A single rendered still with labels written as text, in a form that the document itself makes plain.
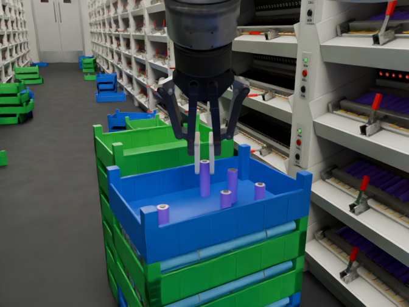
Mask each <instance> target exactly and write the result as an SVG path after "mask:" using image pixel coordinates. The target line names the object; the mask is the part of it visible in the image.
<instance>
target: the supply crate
mask: <svg viewBox="0 0 409 307"><path fill-rule="evenodd" d="M250 153H251V146H250V145H248V144H239V145H238V156H234V157H228V158H222V159H218V160H214V174H210V196H208V197H202V196H200V173H199V174H195V164H189V165H185V166H178V167H175V168H168V169H162V170H158V171H152V172H146V173H142V174H136V175H129V176H126V177H121V175H120V169H119V168H118V166H109V167H106V170H107V184H108V197H109V204H110V209H111V210H112V212H113V213H114V215H115V216H116V218H117V219H118V221H119V222H120V224H121V226H122V227H123V229H124V230H125V232H126V233H127V235H128V236H129V238H130V239H131V241H132V242H133V244H134V245H135V247H136V248H137V250H138V252H139V253H140V254H141V256H142V257H143V259H144V261H145V262H146V263H147V265H148V264H152V263H155V262H158V261H162V260H164V259H168V258H172V257H174V256H178V255H182V254H184V253H188V252H191V251H194V250H198V249H202V248H204V247H208V246H210V245H214V244H218V243H220V242H224V241H227V240H230V239H234V238H238V237H240V236H244V235H247V234H250V233H254V232H256V231H260V230H263V229H266V228H270V227H274V226H276V225H280V224H283V223H286V222H290V221H293V220H296V219H299V218H302V217H306V216H308V215H309V207H310V195H311V189H312V177H313V174H312V173H310V172H308V171H299V172H297V173H296V179H294V178H292V177H290V176H288V175H286V174H284V173H282V172H279V171H277V170H275V169H273V168H271V167H269V166H267V165H266V164H263V163H261V162H260V161H257V160H255V159H254V158H251V157H250ZM230 168H235V169H237V170H238V175H237V202H236V203H232V204H231V207H228V208H224V209H221V210H220V191H222V190H228V169H230ZM258 182H262V183H265V198H263V199H259V200H254V184H255V183H258ZM160 204H166V205H168V206H169V223H166V224H162V225H159V222H158V210H157V209H156V207H157V206H158V205H160Z"/></svg>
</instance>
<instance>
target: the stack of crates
mask: <svg viewBox="0 0 409 307"><path fill-rule="evenodd" d="M195 132H200V161H201V160H209V132H212V128H210V127H208V126H206V125H203V124H201V123H200V115H199V114H197V116H196V126H195ZM93 134H94V147H95V153H96V165H97V177H98V184H99V196H100V207H101V213H102V227H103V238H104V245H105V257H106V263H107V275H108V284H109V285H110V288H111V290H112V292H113V295H114V297H115V299H116V301H117V304H118V297H117V283H116V271H115V264H114V250H113V238H112V231H111V216H110V204H109V197H108V184H107V170H106V167H109V166H118V168H119V169H120V175H121V177H126V176H129V175H136V174H142V173H146V172H152V171H158V170H162V169H168V168H175V167H178V166H185V165H189V164H195V156H189V155H188V153H187V141H186V140H185V139H176V138H175V134H174V132H173V128H172V125H164V126H158V127H149V128H143V129H134V130H125V131H120V132H110V133H103V131H102V126H101V125H93ZM233 152H234V136H233V138H232V139H231V140H227V139H224V140H223V141H222V143H221V155H220V156H214V160H218V159H222V158H228V157H233Z"/></svg>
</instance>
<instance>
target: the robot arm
mask: <svg viewBox="0 0 409 307"><path fill-rule="evenodd" d="M327 1H341V2H366V3H376V2H389V1H397V0H327ZM240 2H241V0H164V3H165V11H166V26H167V34H168V36H169V38H170V39H171V40H172V41H173V46H174V56H175V69H174V71H173V75H172V76H170V77H168V78H167V79H166V78H163V77H162V78H160V79H159V81H158V87H157V92H158V94H159V95H160V96H161V97H162V99H163V100H164V102H165V105H166V108H167V112H168V115H169V118H170V122H171V125H172V128H173V132H174V134H175V138H176V139H185V140H186V141H187V153H188V155H189V156H195V174H199V172H200V132H195V126H196V116H197V102H199V101H208V102H209V104H210V109H211V120H212V132H209V169H210V174H214V156H220V155H221V143H222V141H223V140H224V139H227V140H231V139H232V138H233V136H234V132H235V129H236V125H237V120H238V118H239V113H240V109H241V107H242V102H243V100H244V99H245V98H246V97H247V95H248V94H249V93H250V83H249V80H248V79H247V78H243V79H240V78H238V77H236V76H235V75H234V71H233V70H232V67H231V60H232V41H233V40H234V39H235V38H236V37H237V23H238V18H239V14H240ZM175 85H176V86H177V87H178V88H179V89H180V90H181V91H182V92H183V93H184V94H185V95H186V97H188V98H189V106H188V108H189V109H188V122H187V128H186V127H184V125H183V121H182V118H181V114H180V109H179V107H178V103H177V99H176V96H175ZM231 85H232V92H233V96H232V100H231V105H230V108H229V112H228V117H227V120H226V124H225V127H224V128H221V123H220V107H219V98H220V97H221V96H222V94H223V93H224V92H225V91H226V90H227V89H228V88H229V87H230V86H231Z"/></svg>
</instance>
